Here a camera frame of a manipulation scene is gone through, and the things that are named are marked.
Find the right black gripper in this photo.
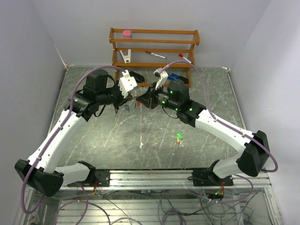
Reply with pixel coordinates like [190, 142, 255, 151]
[136, 82, 180, 112]

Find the grey keyring disc with rings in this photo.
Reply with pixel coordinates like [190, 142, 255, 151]
[120, 100, 138, 111]

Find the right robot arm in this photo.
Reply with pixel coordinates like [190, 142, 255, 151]
[137, 80, 269, 186]

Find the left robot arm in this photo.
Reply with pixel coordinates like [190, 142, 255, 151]
[15, 67, 137, 197]

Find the black stapler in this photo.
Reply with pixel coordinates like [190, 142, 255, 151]
[129, 70, 145, 83]

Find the blue stapler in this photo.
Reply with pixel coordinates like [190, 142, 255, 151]
[168, 72, 189, 84]

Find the white clip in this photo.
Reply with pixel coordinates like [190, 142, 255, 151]
[120, 49, 131, 64]

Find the red white marker left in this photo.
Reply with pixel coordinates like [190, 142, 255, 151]
[145, 51, 167, 60]

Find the red white marker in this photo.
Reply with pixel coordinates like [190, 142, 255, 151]
[179, 53, 192, 64]
[145, 51, 167, 60]

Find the wooden shelf rack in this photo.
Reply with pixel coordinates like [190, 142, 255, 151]
[109, 28, 200, 87]

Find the green tag key bunch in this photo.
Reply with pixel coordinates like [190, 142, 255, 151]
[173, 132, 184, 148]

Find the red white marker right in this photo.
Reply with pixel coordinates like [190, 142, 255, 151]
[179, 53, 192, 64]

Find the pink eraser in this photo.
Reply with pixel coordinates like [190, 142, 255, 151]
[122, 30, 133, 38]

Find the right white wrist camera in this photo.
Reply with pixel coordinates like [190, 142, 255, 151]
[153, 67, 168, 90]

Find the aluminium rail frame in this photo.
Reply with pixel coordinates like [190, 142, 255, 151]
[54, 170, 271, 190]

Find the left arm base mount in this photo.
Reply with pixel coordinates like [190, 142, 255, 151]
[93, 170, 111, 188]

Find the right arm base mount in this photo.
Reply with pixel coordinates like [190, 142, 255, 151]
[187, 169, 233, 187]

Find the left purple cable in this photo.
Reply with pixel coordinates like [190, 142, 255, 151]
[20, 65, 126, 225]

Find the purple cable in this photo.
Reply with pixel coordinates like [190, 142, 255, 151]
[20, 65, 126, 225]
[161, 60, 279, 203]

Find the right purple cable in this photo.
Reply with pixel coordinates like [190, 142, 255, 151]
[161, 60, 279, 203]

